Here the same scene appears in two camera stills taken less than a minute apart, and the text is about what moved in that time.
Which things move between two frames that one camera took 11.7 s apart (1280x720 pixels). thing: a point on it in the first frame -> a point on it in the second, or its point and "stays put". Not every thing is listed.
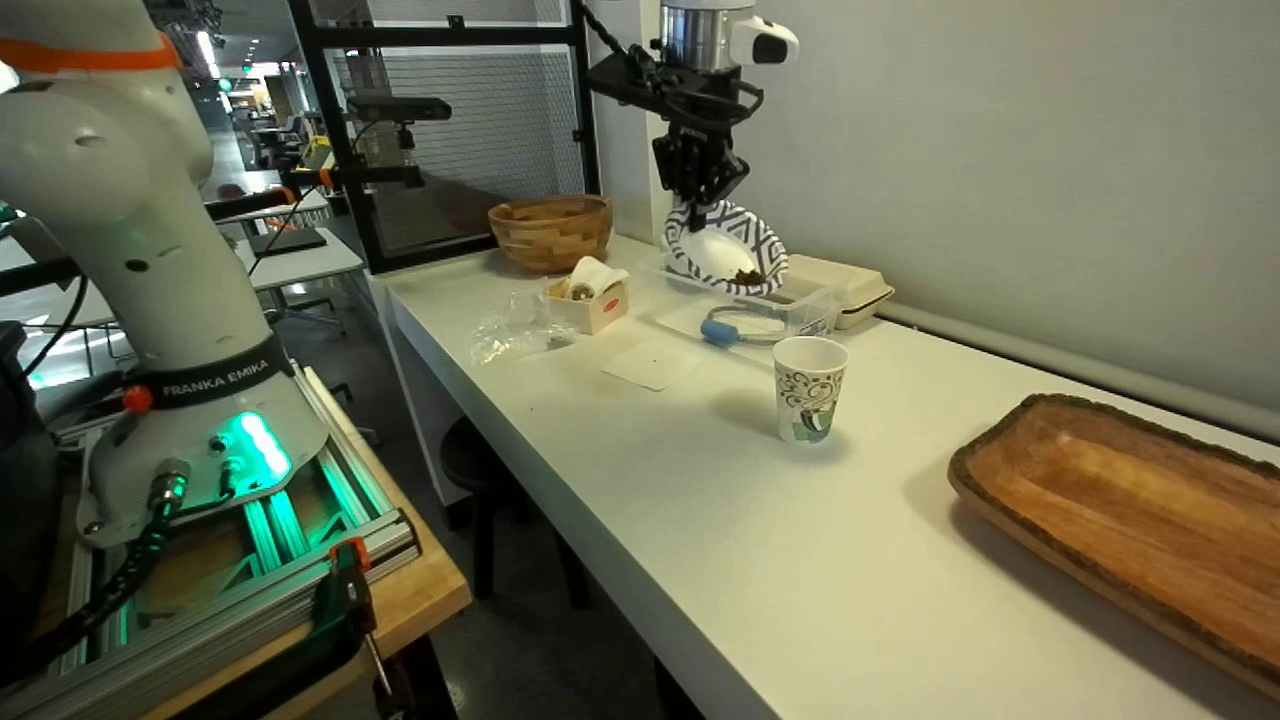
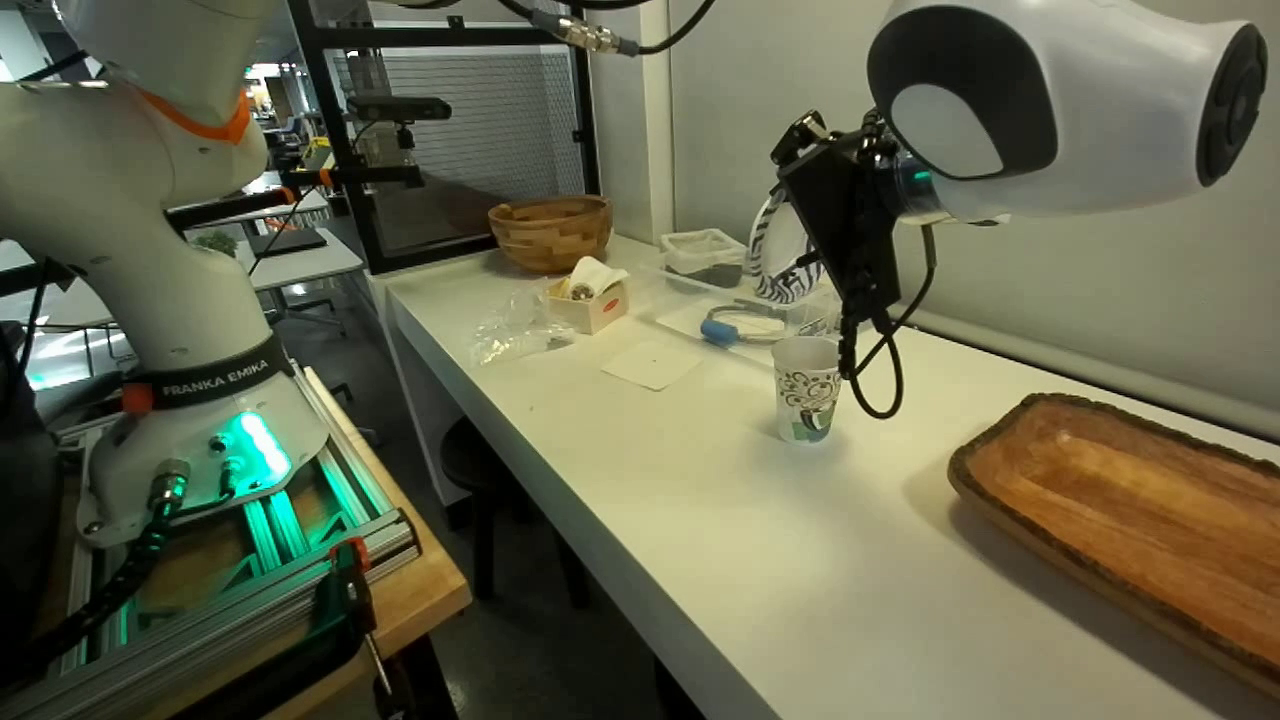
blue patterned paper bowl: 732,248 -> 780,248
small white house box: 590,298 stays put
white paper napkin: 650,362 stays put
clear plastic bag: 519,330 stays put
